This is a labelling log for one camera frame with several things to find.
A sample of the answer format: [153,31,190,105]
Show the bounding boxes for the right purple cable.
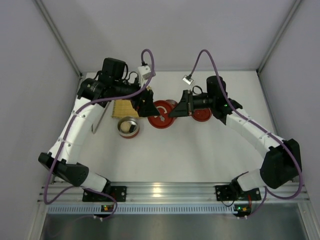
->
[191,49,305,218]

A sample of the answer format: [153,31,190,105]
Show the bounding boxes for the black white sushi roll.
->
[129,124,137,133]

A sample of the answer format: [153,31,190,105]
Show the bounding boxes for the left aluminium corner post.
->
[32,0,83,78]

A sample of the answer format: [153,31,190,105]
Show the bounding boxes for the aluminium corner post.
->
[32,0,83,78]
[256,0,304,77]

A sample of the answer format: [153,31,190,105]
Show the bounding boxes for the right aluminium corner post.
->
[256,0,304,77]

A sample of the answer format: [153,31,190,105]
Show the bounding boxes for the steel bowl red base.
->
[166,99,178,107]
[117,116,140,139]

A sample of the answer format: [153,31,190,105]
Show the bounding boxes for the purple cable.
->
[191,49,305,218]
[43,48,156,221]

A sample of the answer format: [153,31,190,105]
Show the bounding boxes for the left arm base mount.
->
[82,182,127,203]

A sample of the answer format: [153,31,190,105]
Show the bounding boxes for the beige rice ball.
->
[120,121,132,133]

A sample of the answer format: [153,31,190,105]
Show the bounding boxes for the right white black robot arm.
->
[169,75,302,198]

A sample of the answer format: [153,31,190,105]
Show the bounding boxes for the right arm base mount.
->
[214,184,262,202]

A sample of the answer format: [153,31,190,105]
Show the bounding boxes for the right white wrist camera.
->
[182,75,194,86]

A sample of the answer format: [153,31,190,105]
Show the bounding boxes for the steel tongs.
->
[91,101,111,134]

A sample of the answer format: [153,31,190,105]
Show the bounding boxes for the bamboo serving mat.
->
[112,86,152,119]

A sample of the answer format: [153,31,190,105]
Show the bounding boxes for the aluminium front frame rail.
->
[47,181,310,204]

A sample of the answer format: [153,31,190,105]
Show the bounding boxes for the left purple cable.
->
[43,48,156,221]

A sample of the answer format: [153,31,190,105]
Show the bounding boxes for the red lid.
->
[192,108,212,122]
[147,100,177,129]

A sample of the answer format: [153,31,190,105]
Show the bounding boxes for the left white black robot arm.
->
[38,57,160,194]

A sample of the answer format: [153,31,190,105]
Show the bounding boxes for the white slotted cable duct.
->
[47,203,237,215]

